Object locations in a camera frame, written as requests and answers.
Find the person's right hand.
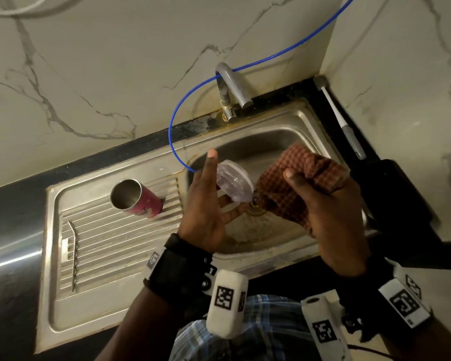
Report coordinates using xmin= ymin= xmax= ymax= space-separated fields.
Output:
xmin=283 ymin=167 xmax=372 ymax=279

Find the person's left hand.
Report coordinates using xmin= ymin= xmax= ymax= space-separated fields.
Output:
xmin=177 ymin=148 xmax=251 ymax=255

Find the clear plastic lid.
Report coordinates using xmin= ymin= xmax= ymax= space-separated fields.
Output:
xmin=216 ymin=159 xmax=256 ymax=204

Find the pink steel tumbler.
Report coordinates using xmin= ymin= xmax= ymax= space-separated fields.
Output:
xmin=109 ymin=178 xmax=163 ymax=219

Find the white bottle brush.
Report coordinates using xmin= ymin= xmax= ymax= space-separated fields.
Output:
xmin=313 ymin=74 xmax=367 ymax=161

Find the bent metal straw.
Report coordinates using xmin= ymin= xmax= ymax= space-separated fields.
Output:
xmin=67 ymin=220 xmax=79 ymax=293

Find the person's left forearm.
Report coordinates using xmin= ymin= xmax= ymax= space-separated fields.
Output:
xmin=94 ymin=285 xmax=181 ymax=361

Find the person's right forearm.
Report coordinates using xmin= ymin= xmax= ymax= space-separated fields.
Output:
xmin=383 ymin=315 xmax=451 ymax=361

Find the black right wrist band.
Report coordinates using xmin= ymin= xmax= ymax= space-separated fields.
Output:
xmin=336 ymin=255 xmax=435 ymax=342

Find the thin blue tube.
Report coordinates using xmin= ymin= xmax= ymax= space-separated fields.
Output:
xmin=168 ymin=0 xmax=358 ymax=173

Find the stainless steel sink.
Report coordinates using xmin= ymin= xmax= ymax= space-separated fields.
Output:
xmin=34 ymin=99 xmax=380 ymax=354

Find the blue plaid clothing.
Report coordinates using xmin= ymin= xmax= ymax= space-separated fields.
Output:
xmin=169 ymin=294 xmax=324 ymax=361

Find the metal faucet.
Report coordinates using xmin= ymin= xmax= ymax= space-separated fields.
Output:
xmin=214 ymin=62 xmax=255 ymax=123

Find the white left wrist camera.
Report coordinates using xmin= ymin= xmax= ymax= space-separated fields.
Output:
xmin=204 ymin=269 xmax=250 ymax=339

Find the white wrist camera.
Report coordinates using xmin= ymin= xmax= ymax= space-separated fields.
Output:
xmin=300 ymin=295 xmax=354 ymax=361
xmin=204 ymin=269 xmax=250 ymax=339

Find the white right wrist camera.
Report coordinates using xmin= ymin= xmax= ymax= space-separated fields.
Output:
xmin=300 ymin=295 xmax=354 ymax=361

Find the thin black right camera cable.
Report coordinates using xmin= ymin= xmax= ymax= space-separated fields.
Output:
xmin=347 ymin=343 xmax=399 ymax=361

